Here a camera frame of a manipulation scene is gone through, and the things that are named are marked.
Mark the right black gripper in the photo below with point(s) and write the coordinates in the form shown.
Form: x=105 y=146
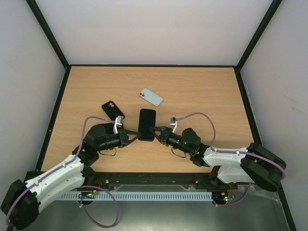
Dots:
x=164 y=135

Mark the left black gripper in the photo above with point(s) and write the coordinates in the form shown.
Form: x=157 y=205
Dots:
x=123 y=139

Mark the black phone screen up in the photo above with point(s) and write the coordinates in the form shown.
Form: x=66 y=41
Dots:
x=147 y=119

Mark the light blue phone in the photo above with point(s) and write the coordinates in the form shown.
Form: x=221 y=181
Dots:
x=151 y=97

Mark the black case with camera holes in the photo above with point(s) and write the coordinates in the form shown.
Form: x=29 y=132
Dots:
x=109 y=128

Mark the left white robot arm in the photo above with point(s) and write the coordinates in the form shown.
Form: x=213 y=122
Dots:
x=25 y=200

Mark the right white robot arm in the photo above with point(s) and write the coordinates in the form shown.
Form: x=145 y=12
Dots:
x=253 y=164

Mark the black case top left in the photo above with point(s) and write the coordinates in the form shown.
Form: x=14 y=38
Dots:
x=112 y=110

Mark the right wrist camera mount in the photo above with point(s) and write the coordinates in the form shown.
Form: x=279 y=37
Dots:
x=174 y=124

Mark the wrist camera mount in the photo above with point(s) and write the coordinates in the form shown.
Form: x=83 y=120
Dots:
x=118 y=124
x=174 y=124

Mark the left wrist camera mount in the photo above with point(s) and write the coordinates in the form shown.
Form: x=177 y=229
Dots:
x=118 y=124

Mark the black frame base rail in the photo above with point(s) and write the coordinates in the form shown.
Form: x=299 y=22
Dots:
x=200 y=181

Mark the white slotted cable duct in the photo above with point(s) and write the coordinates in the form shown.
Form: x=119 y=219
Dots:
x=139 y=196

